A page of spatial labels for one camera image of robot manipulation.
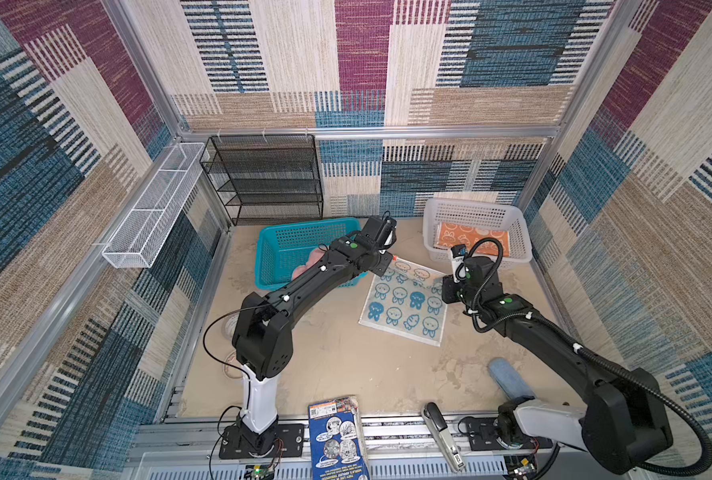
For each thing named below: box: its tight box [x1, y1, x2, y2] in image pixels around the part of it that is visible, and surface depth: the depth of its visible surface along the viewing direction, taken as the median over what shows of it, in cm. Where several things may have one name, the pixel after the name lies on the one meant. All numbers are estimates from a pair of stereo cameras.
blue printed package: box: [308, 395, 371, 480], surface depth 73 cm
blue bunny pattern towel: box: [358, 258, 448, 347], surface depth 97 cm
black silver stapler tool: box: [422, 402, 466, 473], surface depth 72 cm
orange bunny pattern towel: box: [434, 222, 511, 257], surface depth 117 cm
